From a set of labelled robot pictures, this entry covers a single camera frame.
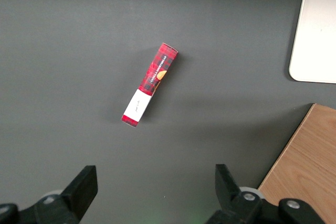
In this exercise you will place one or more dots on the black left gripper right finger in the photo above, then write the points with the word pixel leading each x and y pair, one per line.
pixel 236 200

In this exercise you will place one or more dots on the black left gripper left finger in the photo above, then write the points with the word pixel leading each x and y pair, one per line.
pixel 71 197

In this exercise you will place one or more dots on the white plastic tray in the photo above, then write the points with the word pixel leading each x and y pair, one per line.
pixel 316 30

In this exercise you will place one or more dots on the light wooden board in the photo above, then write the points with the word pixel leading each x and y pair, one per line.
pixel 304 161

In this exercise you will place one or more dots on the red tartan shortbread box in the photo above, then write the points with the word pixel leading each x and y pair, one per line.
pixel 151 84

